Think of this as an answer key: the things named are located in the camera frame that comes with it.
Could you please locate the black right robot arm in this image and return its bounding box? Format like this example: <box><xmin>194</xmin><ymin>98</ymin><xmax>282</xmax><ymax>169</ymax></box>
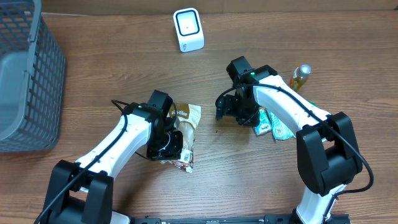
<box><xmin>215</xmin><ymin>57</ymin><xmax>363</xmax><ymax>223</ymax></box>

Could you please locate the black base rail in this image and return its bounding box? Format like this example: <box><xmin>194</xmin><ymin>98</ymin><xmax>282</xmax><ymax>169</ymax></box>
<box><xmin>130</xmin><ymin>213</ymin><xmax>351</xmax><ymax>224</ymax></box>

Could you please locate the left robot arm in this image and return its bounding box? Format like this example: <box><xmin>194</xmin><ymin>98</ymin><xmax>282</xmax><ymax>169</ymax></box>
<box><xmin>35</xmin><ymin>90</ymin><xmax>183</xmax><ymax>224</ymax></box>

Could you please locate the teal white carton pack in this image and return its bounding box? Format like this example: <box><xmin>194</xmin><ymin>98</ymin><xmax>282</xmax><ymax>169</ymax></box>
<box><xmin>254</xmin><ymin>108</ymin><xmax>272</xmax><ymax>136</ymax></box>

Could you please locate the brown Pantree snack pouch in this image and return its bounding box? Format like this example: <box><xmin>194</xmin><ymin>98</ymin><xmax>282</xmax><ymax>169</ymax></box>
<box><xmin>160</xmin><ymin>103</ymin><xmax>201</xmax><ymax>173</ymax></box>

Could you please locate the grey plastic mesh basket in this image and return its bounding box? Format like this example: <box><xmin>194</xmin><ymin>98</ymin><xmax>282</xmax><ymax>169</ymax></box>
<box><xmin>1</xmin><ymin>0</ymin><xmax>67</xmax><ymax>153</ymax></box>

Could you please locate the teal white packet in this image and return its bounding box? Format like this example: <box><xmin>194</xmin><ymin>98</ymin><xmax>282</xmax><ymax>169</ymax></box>
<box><xmin>267</xmin><ymin>110</ymin><xmax>295</xmax><ymax>141</ymax></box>

